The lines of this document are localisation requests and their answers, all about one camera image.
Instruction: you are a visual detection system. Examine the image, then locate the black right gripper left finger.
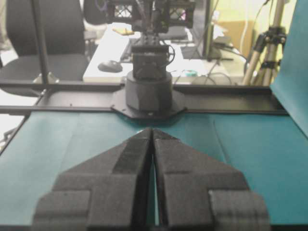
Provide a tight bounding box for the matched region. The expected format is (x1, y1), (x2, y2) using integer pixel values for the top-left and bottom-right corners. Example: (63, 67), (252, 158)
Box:
(33, 128), (152, 231)

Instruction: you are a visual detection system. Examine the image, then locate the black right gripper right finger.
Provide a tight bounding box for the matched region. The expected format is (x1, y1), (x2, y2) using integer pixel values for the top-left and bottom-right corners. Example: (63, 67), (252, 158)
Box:
(153, 129), (270, 231)

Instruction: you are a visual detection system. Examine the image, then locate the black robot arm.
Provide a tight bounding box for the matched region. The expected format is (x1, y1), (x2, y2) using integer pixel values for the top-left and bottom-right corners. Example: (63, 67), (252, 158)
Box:
(32, 0), (271, 231)

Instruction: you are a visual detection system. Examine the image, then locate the black computer mouse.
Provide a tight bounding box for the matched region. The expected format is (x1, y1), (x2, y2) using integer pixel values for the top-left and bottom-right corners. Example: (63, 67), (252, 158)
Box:
(97, 60), (123, 73)

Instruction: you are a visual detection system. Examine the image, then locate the white desk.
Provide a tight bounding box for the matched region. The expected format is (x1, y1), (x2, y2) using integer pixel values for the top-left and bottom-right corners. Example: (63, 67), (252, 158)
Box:
(83, 23), (245, 85)

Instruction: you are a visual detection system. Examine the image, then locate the teal backdrop sheet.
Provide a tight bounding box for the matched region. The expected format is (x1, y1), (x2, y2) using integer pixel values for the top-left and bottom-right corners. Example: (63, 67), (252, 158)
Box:
(270, 0), (308, 135)

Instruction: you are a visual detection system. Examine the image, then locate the black office chair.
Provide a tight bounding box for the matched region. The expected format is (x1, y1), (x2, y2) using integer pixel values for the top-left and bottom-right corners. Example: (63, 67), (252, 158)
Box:
(0, 0), (88, 82)

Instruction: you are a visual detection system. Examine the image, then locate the yellow object on desk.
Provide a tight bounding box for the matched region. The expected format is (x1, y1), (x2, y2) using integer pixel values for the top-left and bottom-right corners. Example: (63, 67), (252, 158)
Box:
(113, 28), (135, 36)

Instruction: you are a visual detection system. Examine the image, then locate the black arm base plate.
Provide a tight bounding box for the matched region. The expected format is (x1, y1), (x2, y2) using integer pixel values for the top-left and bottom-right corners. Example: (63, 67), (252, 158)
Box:
(111, 89), (187, 120)

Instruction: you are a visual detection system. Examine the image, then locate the black aluminium frame rail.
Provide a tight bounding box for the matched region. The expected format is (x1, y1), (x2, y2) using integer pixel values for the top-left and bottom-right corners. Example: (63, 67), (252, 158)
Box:
(0, 80), (288, 120)

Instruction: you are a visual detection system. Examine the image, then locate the camera tripod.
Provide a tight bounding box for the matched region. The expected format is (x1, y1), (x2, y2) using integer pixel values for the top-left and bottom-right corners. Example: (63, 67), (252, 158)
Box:
(242, 0), (287, 86)

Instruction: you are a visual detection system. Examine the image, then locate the black vertical frame post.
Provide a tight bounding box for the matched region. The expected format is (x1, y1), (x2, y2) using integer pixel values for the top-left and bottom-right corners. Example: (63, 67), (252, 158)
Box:
(30, 0), (49, 84)

